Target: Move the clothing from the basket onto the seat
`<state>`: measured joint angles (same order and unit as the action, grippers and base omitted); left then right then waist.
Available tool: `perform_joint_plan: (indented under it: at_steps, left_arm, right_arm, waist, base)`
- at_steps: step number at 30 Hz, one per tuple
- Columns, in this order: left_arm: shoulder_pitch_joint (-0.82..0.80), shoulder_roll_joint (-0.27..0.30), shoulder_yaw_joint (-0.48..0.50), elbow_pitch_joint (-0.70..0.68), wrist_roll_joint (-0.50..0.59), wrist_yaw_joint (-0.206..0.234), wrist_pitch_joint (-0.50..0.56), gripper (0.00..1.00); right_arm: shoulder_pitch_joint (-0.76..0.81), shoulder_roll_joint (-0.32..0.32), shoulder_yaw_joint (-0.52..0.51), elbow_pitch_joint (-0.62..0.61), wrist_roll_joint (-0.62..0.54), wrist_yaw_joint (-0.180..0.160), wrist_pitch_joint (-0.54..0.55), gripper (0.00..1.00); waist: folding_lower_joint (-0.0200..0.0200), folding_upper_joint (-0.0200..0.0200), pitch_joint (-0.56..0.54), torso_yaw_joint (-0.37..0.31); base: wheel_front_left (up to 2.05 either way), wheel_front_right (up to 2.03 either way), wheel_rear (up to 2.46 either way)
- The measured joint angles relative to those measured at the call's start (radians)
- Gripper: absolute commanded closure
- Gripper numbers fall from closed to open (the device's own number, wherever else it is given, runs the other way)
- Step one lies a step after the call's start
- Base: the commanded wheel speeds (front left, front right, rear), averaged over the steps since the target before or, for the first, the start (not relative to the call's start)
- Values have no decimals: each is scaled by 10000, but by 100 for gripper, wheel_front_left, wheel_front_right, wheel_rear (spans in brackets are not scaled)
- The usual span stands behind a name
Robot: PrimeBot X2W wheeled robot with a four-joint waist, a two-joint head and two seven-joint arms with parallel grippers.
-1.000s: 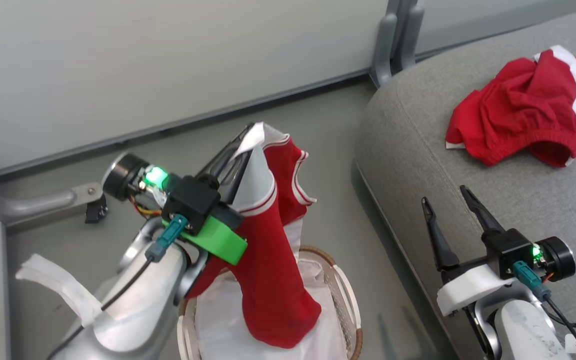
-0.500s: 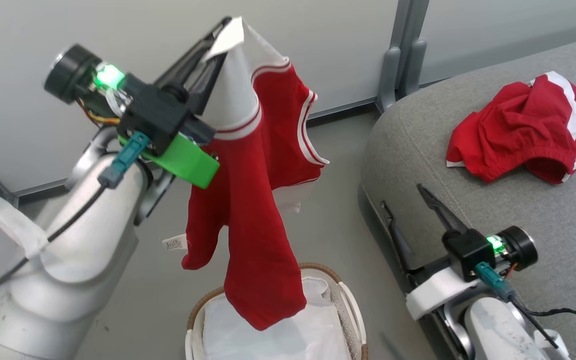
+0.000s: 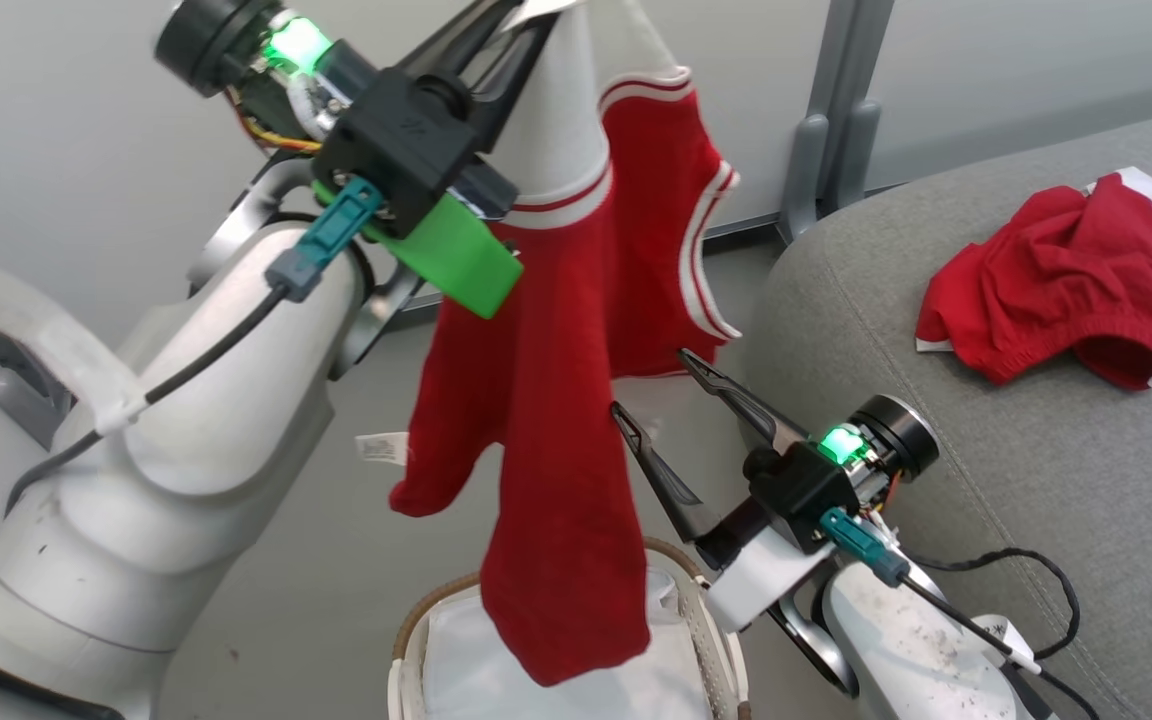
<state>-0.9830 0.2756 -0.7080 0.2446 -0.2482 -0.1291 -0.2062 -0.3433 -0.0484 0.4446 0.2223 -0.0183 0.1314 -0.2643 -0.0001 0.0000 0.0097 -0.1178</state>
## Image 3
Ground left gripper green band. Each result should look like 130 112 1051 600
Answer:
154 0 525 321

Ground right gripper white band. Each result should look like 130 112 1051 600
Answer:
610 348 940 633

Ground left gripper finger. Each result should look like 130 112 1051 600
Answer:
454 12 563 153

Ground red and white jersey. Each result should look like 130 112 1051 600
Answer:
356 0 743 690

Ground red shorts white stripes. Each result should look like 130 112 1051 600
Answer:
915 166 1152 392

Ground grey fabric sofa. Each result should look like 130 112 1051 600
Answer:
740 104 1152 720

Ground white laundry basket brown rim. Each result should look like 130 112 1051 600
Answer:
387 535 753 720

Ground white basket liner cloth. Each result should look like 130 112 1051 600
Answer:
420 565 729 720

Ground grey partition caster leg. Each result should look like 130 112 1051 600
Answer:
0 362 75 451

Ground teal right camera connector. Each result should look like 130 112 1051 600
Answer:
820 506 911 589

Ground teal camera connector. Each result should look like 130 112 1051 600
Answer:
265 177 385 304
820 506 911 589

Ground teal left camera connector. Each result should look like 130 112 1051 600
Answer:
265 177 385 304

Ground grey partition foot bracket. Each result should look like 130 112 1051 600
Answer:
778 112 831 243
820 97 883 217

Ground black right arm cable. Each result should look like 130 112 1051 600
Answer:
900 545 1104 720

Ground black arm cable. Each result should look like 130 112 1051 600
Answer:
3 284 289 517
900 545 1104 720

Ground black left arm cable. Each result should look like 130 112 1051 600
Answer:
3 284 289 517

